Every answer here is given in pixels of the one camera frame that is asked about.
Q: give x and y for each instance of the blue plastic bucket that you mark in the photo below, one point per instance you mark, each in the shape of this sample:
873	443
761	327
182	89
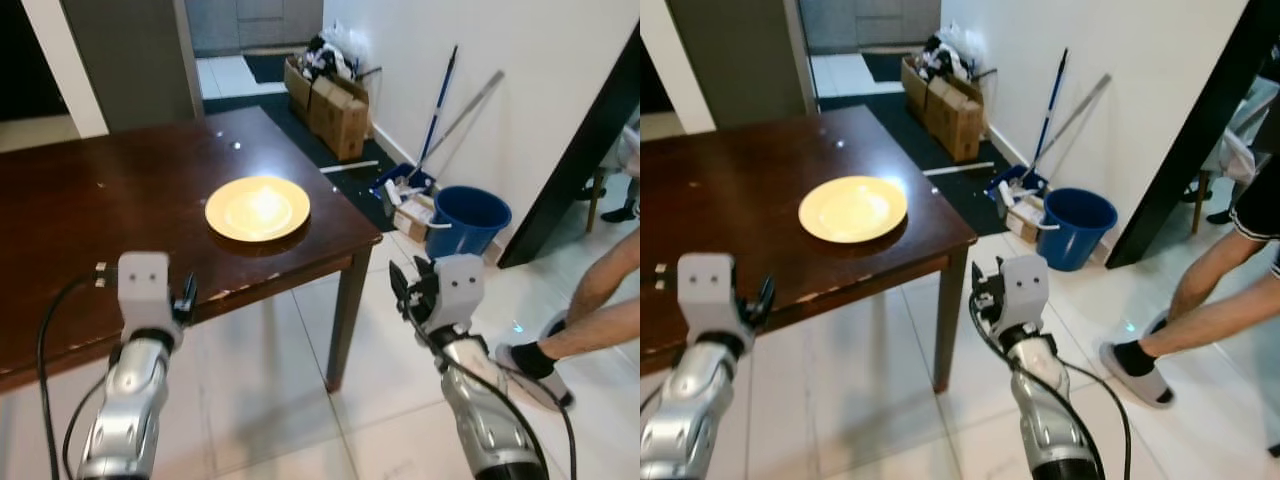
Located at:
1075	235
470	230

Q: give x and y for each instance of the black slanted panel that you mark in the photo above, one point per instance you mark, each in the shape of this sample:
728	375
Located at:
1190	130
575	150

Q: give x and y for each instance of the grey door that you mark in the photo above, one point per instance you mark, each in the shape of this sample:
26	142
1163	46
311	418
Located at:
130	60
740	60

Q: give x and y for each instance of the dark brown wooden table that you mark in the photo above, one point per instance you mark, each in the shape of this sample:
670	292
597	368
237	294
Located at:
100	200
730	190

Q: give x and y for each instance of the dark floor mat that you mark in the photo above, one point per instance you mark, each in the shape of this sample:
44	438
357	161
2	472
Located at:
300	140
915	145

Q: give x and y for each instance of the pile of bags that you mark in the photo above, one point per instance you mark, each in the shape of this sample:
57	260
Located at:
328	55
950	52

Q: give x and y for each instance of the large brown cardboard box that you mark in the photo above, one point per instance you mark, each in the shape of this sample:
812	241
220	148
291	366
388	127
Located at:
955	115
340	115

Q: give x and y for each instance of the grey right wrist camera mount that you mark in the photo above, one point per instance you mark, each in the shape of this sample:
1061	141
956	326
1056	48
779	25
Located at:
462	285
1025	285

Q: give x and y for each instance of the grey slipper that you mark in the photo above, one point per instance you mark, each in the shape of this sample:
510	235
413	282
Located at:
540	385
1140	385

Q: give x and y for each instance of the white stick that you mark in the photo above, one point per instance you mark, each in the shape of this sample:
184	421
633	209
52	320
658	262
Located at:
958	169
350	166

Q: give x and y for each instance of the black shorts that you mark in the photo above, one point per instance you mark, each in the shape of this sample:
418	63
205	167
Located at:
1260	212

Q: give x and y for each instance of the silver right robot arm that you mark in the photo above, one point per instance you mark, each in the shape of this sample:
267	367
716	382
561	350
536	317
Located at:
1045	410
480	410

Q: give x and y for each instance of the silver metal pole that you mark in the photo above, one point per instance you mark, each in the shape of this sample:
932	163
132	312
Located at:
470	110
1078	112

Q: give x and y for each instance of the grey kitchen cabinet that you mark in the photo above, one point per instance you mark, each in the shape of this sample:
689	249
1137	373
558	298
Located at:
865	25
250	25

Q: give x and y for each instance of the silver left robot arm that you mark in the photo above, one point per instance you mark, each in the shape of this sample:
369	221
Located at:
125	400
690	410

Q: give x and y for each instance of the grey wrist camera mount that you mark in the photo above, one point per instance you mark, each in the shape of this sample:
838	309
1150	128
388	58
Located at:
462	285
1025	285
708	290
144	285

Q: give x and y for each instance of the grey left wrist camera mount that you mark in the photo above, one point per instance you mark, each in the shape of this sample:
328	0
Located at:
708	290
144	285

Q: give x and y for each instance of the wooden chair leg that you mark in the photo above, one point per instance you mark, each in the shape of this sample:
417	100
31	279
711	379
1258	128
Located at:
597	200
1197	200

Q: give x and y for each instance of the small open cardboard box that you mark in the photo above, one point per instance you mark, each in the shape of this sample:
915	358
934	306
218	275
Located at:
1025	220
412	218

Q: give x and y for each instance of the person's bare leg with sock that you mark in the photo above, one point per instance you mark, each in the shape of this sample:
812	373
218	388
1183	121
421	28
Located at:
1215	315
595	335

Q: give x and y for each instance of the yellow round plate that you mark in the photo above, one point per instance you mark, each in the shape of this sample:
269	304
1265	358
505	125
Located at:
258	210
852	210

